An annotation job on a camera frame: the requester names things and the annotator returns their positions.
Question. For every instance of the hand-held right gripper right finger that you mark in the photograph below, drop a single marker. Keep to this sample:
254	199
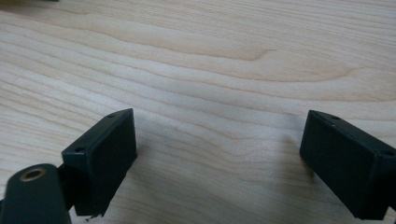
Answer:
342	161

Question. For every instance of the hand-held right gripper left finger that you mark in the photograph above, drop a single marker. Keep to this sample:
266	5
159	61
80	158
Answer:
102	161

